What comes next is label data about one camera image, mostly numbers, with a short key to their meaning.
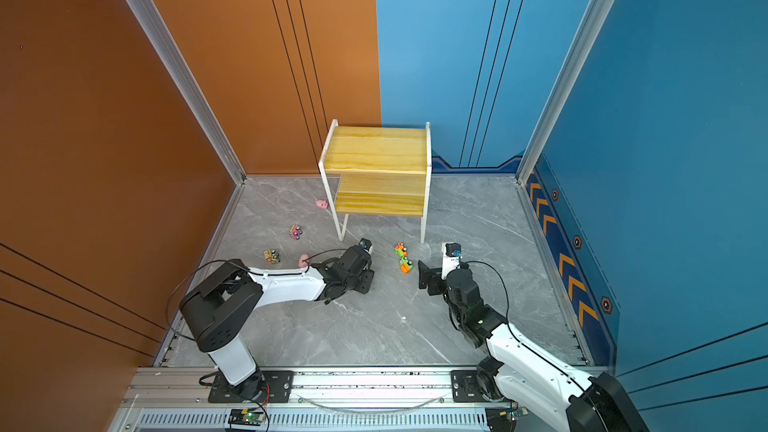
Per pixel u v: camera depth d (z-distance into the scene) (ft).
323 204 3.57
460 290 2.02
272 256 3.10
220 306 1.56
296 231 3.34
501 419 2.33
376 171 2.54
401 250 3.17
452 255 2.31
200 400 2.37
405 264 3.07
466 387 2.38
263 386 2.37
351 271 2.36
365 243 2.73
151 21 2.54
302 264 3.08
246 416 2.33
